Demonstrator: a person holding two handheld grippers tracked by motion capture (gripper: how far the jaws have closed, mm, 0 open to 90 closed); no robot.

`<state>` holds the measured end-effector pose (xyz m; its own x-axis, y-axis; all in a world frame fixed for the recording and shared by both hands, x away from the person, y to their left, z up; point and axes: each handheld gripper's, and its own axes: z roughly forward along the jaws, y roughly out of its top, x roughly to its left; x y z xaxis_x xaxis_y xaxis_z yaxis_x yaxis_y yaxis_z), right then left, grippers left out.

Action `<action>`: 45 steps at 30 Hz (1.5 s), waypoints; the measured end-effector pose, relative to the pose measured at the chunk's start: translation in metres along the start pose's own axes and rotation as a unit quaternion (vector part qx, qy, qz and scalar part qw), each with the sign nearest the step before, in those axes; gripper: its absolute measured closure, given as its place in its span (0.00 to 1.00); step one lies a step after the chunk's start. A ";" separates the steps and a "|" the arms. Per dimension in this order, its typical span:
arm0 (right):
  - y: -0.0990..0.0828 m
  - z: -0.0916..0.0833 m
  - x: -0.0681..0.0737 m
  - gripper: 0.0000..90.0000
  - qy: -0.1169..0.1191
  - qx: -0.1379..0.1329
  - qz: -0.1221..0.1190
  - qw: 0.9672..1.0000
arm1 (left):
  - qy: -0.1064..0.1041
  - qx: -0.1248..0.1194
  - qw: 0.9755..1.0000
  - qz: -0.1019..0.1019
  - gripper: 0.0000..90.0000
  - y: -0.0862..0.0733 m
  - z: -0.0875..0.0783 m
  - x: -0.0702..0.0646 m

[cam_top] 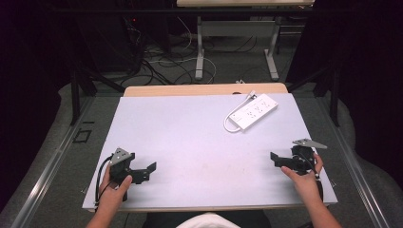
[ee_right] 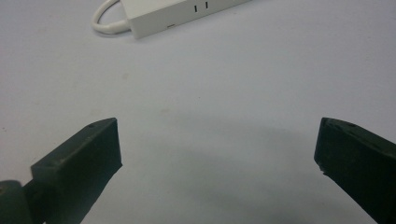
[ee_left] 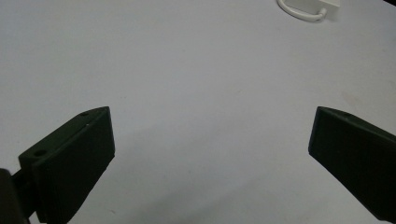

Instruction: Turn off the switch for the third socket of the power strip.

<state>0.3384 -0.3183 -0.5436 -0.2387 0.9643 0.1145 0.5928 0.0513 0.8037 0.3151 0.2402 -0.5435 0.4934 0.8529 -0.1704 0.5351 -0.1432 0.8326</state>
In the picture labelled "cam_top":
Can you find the person's left hand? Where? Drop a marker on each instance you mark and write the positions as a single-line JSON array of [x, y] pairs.
[[111, 194]]

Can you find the person's dark pants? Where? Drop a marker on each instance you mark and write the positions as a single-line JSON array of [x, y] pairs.
[[158, 220]]

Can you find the person's right hand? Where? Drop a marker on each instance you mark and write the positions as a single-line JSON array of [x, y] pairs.
[[305, 185]]

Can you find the aluminium floor rail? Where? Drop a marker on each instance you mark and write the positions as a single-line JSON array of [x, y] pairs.
[[47, 174], [358, 177]]

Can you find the white table mat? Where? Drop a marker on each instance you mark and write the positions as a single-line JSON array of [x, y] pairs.
[[196, 152]]

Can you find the dark computer tower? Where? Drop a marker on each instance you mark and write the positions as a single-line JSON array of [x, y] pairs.
[[126, 41]]

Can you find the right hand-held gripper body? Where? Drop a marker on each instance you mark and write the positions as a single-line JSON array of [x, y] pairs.
[[303, 156]]

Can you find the black metal stand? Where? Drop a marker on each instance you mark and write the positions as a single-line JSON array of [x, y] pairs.
[[334, 95], [76, 95]]

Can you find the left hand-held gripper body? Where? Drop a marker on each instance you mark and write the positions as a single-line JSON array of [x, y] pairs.
[[121, 160]]

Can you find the white power strip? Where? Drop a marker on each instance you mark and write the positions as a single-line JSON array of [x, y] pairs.
[[254, 110]]

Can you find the white desk with metal legs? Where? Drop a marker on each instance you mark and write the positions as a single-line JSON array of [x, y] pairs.
[[237, 28]]

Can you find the person's white shirt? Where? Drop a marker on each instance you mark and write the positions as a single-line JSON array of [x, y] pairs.
[[207, 221]]

